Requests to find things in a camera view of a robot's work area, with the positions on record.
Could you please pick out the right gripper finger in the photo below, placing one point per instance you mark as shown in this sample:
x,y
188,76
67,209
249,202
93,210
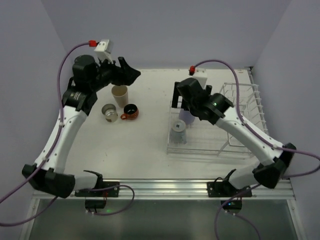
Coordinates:
x,y
175,96
185,103

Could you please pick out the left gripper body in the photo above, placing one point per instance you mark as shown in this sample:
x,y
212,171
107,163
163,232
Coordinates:
x,y
119,71

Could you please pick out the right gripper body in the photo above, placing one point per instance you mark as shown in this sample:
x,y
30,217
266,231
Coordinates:
x,y
186,88

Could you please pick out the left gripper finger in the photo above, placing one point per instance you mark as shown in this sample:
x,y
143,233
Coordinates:
x,y
126,80
129,72

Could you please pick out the lavender plastic cup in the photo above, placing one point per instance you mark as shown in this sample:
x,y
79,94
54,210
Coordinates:
x,y
186,116

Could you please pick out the beige plastic cup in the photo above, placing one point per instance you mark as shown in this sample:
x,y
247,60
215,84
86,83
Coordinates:
x,y
120,94

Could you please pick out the orange ceramic mug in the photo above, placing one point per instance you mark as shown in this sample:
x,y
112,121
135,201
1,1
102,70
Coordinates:
x,y
130,112

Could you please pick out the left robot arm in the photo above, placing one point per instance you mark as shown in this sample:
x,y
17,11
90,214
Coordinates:
x,y
47,173

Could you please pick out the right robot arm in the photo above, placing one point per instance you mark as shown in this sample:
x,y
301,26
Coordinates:
x,y
273,157

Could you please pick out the grey mug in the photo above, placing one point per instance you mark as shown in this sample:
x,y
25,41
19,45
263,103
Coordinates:
x,y
178,131

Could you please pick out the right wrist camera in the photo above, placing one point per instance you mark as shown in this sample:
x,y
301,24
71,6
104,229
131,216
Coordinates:
x,y
202,77

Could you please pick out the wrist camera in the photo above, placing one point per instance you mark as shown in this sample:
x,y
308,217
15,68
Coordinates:
x,y
103,50
202,77

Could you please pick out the white wire dish rack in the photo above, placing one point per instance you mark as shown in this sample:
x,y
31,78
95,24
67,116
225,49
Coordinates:
x,y
204,138

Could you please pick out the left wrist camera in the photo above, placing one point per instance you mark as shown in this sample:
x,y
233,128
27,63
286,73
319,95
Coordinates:
x,y
103,50

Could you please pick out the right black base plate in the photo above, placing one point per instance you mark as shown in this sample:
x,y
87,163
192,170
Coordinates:
x,y
221,188

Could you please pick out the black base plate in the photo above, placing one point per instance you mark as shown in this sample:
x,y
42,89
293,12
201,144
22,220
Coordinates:
x,y
221,188
105,189

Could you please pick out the aluminium mounting rail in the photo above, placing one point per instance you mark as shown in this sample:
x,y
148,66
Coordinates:
x,y
196,189

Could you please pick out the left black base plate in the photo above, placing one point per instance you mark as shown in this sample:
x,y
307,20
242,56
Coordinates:
x,y
105,189

